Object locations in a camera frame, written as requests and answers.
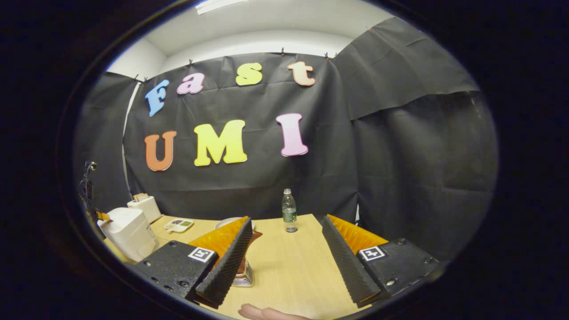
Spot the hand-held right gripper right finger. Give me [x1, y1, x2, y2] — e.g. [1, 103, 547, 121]
[322, 215, 446, 308]

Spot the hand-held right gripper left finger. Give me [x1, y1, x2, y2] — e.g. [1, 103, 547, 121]
[128, 216, 252, 310]

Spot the metal wire chopstick holder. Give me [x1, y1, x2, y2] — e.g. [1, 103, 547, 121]
[232, 260, 255, 288]

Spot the white rice cooker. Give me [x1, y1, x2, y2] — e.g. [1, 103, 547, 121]
[98, 208, 157, 263]

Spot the brown wooden spoon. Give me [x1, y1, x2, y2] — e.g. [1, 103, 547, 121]
[240, 230, 263, 274]

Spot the white toaster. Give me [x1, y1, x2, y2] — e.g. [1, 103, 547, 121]
[128, 193, 162, 224]

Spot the white round plate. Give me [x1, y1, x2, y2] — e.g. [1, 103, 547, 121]
[216, 217, 256, 232]

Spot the small white divided dish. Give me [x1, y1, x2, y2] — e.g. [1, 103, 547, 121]
[164, 219, 194, 233]

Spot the clear plastic water bottle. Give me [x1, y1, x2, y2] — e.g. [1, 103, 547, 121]
[282, 188, 298, 233]

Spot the black backdrop cloth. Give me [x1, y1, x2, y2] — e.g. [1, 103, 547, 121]
[73, 17, 498, 263]

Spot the long ceiling light panel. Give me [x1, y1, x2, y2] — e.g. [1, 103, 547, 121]
[196, 0, 249, 15]

